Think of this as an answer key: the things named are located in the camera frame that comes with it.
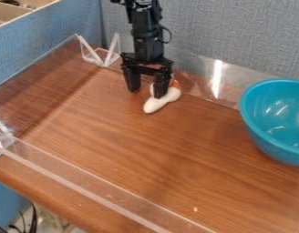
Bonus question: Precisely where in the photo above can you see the clear acrylic back barrier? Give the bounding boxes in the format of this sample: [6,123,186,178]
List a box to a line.
[166,44,276,109]

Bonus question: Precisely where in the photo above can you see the clear acrylic corner bracket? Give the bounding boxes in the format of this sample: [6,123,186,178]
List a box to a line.
[77,33,121,67]

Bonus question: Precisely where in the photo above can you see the clear acrylic barrier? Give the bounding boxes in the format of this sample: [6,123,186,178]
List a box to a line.
[166,44,276,109]
[0,137,214,233]

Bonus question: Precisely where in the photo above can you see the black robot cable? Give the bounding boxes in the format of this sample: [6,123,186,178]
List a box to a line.
[158,25,174,45]

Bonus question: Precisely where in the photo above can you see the clear acrylic left bracket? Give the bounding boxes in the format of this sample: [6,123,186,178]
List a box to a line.
[0,120,15,156]

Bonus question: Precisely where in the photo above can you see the black floor cables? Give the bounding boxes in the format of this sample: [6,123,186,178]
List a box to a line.
[0,203,40,233]

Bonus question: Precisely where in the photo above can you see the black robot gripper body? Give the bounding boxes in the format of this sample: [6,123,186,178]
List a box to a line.
[121,28,173,76]

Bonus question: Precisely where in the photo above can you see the clear acrylic front barrier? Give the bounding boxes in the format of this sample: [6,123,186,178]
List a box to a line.
[0,137,214,233]

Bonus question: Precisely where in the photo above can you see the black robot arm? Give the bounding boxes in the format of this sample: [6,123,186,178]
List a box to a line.
[111,0,174,99]

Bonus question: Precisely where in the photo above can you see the white plush mushroom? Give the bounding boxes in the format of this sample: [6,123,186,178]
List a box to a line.
[143,79,182,114]

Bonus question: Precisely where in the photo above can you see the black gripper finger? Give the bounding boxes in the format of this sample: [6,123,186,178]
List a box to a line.
[154,74,170,98]
[123,66,142,93]

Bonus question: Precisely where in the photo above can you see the wooden shelf unit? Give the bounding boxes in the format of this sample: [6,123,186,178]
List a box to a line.
[0,0,62,27]

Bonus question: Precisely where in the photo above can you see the blue plastic bowl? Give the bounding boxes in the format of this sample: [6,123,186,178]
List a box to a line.
[240,78,299,167]

